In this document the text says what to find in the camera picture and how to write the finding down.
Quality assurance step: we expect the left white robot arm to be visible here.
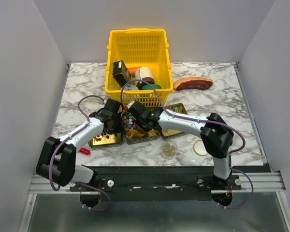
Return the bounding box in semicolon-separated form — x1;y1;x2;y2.
36;99;123;191

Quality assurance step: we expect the orange carrot toy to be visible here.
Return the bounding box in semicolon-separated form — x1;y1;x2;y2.
127;66;141;77

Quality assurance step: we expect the white brown jar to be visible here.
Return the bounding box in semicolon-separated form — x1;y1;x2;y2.
135;67;155;90

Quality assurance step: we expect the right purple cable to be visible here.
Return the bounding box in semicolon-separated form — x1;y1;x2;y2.
120;79;247;170

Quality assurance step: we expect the red small object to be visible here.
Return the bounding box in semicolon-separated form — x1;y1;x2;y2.
79;148;90;155

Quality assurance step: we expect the gold jar lid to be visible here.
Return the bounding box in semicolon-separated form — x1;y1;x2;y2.
193;140;208;156

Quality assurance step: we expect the gold candy tin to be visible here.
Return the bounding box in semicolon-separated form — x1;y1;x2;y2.
122;111;159;145
88;132;123;149
159;103;187;141

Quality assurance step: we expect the black box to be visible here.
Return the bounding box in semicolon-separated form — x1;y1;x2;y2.
113;60;132;87

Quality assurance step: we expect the black base frame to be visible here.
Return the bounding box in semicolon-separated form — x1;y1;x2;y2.
70;165;274;203

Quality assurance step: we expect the toy meat slice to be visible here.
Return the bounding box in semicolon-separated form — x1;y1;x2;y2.
173;77;214;91

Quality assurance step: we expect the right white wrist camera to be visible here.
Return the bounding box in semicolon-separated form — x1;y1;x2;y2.
126;101;134;109

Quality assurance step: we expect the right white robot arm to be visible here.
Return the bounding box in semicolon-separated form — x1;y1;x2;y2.
124;101;234;189

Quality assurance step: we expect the clear plastic jar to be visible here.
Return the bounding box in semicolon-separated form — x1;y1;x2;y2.
161;141;178;160

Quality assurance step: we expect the aluminium rail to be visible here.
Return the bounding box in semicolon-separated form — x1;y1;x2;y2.
29;173;286;194

